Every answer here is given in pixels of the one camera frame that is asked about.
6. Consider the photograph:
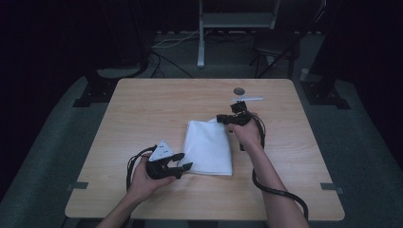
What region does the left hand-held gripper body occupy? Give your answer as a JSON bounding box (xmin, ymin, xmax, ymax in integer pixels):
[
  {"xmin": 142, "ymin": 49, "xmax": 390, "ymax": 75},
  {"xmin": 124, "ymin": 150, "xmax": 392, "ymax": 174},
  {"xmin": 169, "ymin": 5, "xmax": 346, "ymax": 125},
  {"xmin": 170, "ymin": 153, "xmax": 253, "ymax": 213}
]
[{"xmin": 144, "ymin": 140, "xmax": 183, "ymax": 181}]

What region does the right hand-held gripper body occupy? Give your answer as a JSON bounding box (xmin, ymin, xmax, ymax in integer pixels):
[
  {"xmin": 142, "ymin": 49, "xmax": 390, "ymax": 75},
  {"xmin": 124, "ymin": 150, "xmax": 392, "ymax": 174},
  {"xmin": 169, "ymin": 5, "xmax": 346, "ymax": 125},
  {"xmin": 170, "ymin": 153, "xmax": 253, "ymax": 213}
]
[{"xmin": 227, "ymin": 96, "xmax": 265, "ymax": 127}]

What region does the white printed tank top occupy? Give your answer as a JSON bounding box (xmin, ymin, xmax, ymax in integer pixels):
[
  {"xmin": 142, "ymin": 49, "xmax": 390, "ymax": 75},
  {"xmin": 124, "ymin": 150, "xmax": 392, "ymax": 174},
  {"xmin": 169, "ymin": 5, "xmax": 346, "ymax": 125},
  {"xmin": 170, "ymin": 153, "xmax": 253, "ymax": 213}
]
[{"xmin": 177, "ymin": 117, "xmax": 234, "ymax": 177}]

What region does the person's right hand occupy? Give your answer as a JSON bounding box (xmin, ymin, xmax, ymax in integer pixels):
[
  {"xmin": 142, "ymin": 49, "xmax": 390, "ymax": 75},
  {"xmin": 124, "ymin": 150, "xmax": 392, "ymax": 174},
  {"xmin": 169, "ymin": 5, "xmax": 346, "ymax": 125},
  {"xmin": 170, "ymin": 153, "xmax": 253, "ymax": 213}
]
[{"xmin": 226, "ymin": 115, "xmax": 264, "ymax": 153}]

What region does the person's left hand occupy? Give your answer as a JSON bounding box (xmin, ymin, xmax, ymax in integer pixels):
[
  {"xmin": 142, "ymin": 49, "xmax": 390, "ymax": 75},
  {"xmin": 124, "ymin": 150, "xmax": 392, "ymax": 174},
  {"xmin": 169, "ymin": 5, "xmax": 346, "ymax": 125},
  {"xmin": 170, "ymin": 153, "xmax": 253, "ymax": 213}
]
[{"xmin": 126, "ymin": 153, "xmax": 177, "ymax": 204}]

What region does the black chair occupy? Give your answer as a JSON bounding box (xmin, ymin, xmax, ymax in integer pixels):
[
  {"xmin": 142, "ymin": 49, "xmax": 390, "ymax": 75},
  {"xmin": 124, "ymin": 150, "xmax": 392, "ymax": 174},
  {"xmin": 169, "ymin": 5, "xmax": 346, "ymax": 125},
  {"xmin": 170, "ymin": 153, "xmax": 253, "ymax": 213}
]
[{"xmin": 249, "ymin": 29, "xmax": 302, "ymax": 79}]

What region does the grey tape piece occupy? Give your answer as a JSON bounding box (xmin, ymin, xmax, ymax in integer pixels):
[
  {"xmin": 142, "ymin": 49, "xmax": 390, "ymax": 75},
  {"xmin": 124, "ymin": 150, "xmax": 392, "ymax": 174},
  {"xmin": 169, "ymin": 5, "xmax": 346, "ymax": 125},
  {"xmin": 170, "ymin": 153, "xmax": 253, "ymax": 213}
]
[
  {"xmin": 66, "ymin": 180, "xmax": 89, "ymax": 192},
  {"xmin": 319, "ymin": 182, "xmax": 344, "ymax": 195}
]

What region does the black stand with flat foot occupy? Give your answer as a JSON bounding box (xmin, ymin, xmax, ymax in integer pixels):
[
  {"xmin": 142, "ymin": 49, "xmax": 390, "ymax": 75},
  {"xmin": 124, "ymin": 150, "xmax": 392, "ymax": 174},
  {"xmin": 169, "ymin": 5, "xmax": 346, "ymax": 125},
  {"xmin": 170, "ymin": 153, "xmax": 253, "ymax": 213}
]
[
  {"xmin": 299, "ymin": 0, "xmax": 352, "ymax": 110},
  {"xmin": 72, "ymin": 67, "xmax": 120, "ymax": 108}
]

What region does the grey round stand base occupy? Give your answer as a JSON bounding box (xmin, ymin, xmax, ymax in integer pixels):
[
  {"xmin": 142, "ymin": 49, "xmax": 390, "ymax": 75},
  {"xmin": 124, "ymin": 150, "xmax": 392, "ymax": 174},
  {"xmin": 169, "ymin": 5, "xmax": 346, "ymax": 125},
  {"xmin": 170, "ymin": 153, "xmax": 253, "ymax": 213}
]
[{"xmin": 96, "ymin": 63, "xmax": 150, "ymax": 80}]

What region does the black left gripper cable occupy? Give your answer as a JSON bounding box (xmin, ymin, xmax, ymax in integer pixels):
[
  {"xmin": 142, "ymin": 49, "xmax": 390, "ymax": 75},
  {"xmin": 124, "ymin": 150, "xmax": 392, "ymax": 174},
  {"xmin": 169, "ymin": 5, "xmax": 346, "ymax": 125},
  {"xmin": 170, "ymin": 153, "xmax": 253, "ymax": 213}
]
[{"xmin": 125, "ymin": 144, "xmax": 159, "ymax": 193}]

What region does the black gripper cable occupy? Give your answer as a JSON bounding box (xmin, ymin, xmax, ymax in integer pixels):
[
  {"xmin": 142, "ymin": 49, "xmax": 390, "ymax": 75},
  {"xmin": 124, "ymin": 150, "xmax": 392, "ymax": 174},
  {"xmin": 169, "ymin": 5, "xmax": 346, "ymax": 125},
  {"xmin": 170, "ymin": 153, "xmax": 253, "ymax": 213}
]
[
  {"xmin": 125, "ymin": 144, "xmax": 159, "ymax": 193},
  {"xmin": 239, "ymin": 111, "xmax": 310, "ymax": 221}
]

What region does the grey metal stand frame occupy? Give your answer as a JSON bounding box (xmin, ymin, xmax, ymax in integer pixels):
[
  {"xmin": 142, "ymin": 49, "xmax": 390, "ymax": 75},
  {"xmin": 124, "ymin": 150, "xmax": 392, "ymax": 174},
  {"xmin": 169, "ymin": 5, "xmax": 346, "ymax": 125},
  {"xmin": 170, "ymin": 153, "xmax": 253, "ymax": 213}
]
[{"xmin": 197, "ymin": 0, "xmax": 281, "ymax": 69}]

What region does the black floor cable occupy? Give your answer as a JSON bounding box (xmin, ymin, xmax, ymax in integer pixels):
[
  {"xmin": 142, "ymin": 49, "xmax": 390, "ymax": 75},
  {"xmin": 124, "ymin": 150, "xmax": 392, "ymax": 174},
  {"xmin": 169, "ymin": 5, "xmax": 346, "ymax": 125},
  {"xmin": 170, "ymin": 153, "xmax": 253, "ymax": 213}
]
[{"xmin": 147, "ymin": 51, "xmax": 194, "ymax": 79}]

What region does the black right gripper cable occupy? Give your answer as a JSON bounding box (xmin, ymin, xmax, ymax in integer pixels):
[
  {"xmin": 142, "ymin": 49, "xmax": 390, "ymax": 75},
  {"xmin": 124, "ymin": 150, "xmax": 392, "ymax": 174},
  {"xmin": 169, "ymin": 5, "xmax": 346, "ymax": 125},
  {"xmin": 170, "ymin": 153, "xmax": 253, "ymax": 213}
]
[{"xmin": 239, "ymin": 111, "xmax": 310, "ymax": 221}]

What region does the white floor cable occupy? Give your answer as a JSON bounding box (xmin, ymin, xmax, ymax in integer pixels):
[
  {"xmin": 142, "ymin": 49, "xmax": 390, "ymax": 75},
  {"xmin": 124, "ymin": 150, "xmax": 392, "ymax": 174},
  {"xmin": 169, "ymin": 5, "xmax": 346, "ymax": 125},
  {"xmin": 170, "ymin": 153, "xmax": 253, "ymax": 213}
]
[{"xmin": 151, "ymin": 28, "xmax": 211, "ymax": 49}]

